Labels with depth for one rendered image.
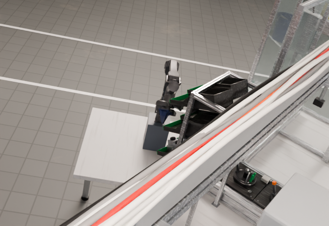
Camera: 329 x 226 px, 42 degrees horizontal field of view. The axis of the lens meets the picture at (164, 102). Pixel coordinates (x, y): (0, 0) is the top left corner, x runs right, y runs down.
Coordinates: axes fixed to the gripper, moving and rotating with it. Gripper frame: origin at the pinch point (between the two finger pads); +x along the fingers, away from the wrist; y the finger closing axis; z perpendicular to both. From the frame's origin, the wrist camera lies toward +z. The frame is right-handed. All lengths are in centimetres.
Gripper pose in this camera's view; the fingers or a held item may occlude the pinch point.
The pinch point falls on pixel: (163, 117)
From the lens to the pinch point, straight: 229.9
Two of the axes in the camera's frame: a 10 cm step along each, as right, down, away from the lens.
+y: 2.9, 3.2, 9.0
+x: -2.5, 9.4, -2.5
